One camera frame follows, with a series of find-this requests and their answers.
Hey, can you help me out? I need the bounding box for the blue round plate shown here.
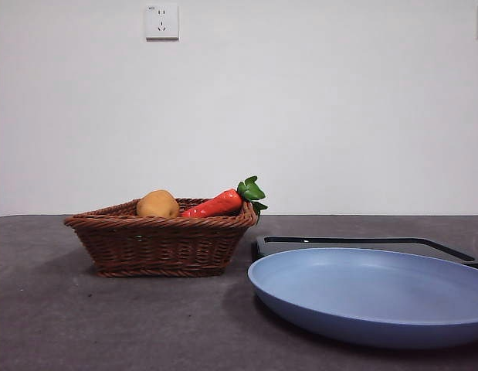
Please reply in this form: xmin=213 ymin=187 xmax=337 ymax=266
xmin=246 ymin=247 xmax=478 ymax=351

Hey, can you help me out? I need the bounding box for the orange carrot with green leaves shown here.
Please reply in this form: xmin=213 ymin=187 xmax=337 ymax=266
xmin=179 ymin=175 xmax=270 ymax=226

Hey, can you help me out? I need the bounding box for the yellow-brown potato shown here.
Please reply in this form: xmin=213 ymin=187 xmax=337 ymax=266
xmin=136 ymin=189 xmax=181 ymax=219

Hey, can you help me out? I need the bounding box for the brown wicker basket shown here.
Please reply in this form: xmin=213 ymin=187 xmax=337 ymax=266
xmin=63 ymin=197 xmax=260 ymax=278

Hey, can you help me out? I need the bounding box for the black flat tray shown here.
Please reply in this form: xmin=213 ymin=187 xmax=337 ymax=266
xmin=250 ymin=236 xmax=478 ymax=272

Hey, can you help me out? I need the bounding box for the white wall socket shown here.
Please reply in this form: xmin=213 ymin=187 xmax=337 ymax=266
xmin=145 ymin=3 xmax=180 ymax=42

